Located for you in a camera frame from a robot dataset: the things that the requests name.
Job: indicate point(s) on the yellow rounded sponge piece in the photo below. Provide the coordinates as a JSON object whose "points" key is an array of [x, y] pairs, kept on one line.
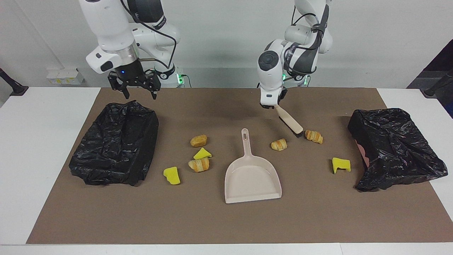
{"points": [[171, 176]]}

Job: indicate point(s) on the dark background panel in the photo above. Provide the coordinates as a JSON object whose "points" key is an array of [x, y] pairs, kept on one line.
{"points": [[442, 63]]}

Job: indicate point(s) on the beige plastic dustpan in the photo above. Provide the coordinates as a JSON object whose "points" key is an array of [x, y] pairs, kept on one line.
{"points": [[251, 180]]}

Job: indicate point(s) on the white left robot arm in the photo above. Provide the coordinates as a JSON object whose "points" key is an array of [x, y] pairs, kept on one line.
{"points": [[270, 76]]}

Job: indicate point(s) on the beige hand brush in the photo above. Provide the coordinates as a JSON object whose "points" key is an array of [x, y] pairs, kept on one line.
{"points": [[290, 120]]}

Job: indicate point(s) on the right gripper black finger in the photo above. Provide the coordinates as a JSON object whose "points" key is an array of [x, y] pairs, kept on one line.
{"points": [[153, 85], [118, 84]]}

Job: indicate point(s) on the brown table mat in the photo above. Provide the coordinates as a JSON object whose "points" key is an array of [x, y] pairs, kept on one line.
{"points": [[226, 219]]}

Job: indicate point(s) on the toy croissant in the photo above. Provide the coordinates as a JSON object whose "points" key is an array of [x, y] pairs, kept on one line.
{"points": [[279, 144], [314, 136], [199, 165]]}

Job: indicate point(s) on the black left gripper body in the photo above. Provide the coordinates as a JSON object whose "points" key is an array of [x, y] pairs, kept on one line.
{"points": [[284, 95]]}

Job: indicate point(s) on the yellow notched sponge piece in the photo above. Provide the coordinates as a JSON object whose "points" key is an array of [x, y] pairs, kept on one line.
{"points": [[340, 164]]}

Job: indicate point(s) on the brown toy bread roll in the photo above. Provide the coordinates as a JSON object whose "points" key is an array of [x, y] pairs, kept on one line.
{"points": [[198, 141]]}

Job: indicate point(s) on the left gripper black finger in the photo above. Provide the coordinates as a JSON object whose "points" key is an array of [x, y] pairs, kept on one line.
{"points": [[269, 106]]}

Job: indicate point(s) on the black stand foot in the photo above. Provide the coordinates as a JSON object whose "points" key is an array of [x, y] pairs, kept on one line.
{"points": [[433, 88], [14, 88]]}

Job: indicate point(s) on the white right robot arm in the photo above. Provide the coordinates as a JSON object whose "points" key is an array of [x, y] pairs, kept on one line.
{"points": [[106, 21]]}

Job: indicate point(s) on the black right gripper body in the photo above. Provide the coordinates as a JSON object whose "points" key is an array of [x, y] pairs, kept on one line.
{"points": [[125, 72]]}

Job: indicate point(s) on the black bag lined pink bin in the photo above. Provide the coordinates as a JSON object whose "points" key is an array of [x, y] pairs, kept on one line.
{"points": [[400, 152]]}

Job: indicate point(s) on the yellow wedge sponge piece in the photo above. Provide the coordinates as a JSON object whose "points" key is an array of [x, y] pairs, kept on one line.
{"points": [[201, 154]]}

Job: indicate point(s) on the white wall socket box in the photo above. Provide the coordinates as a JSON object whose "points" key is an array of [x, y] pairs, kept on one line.
{"points": [[65, 77]]}

